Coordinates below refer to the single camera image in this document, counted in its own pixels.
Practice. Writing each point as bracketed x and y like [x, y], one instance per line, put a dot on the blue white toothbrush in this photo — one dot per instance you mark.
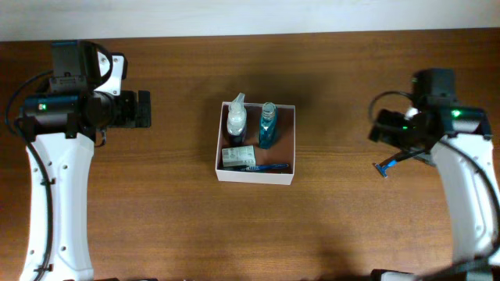
[257, 168]

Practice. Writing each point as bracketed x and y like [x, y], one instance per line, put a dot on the green white soap box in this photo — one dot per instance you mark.
[238, 156]

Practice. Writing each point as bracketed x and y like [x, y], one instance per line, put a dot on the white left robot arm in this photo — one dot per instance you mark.
[62, 124]

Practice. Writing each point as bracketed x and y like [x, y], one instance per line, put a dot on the blue razor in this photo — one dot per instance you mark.
[386, 164]

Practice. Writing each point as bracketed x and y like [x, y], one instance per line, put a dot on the foam soap pump bottle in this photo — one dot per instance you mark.
[237, 121]

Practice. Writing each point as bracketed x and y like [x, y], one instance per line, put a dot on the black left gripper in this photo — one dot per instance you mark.
[143, 109]

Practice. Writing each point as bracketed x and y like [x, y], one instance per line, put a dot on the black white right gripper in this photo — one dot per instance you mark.
[383, 126]

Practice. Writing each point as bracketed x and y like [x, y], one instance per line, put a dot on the blue mouthwash bottle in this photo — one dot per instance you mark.
[267, 125]

